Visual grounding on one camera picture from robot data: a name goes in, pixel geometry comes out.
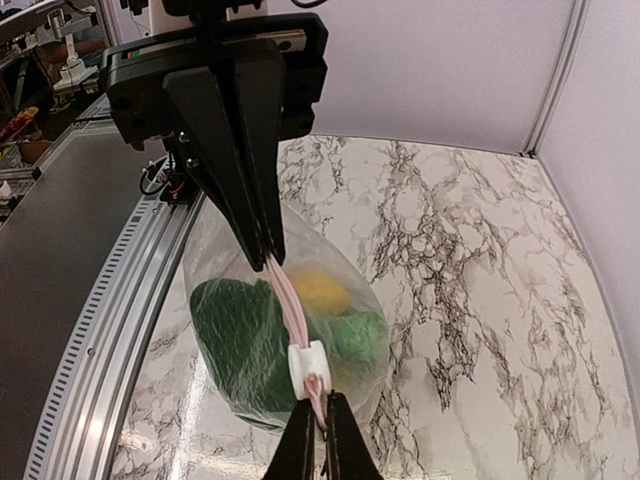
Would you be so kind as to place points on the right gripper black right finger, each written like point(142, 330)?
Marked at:
point(347, 456)

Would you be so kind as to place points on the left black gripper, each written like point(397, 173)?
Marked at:
point(234, 89)

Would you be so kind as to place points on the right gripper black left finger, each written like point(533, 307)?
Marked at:
point(294, 458)

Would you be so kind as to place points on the clear zip top bag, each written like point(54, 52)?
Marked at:
point(212, 252)

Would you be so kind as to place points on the green white bok choy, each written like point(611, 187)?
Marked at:
point(244, 342)

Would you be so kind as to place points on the front aluminium rail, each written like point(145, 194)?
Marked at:
point(82, 417)

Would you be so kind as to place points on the left aluminium frame post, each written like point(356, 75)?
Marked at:
point(558, 78)

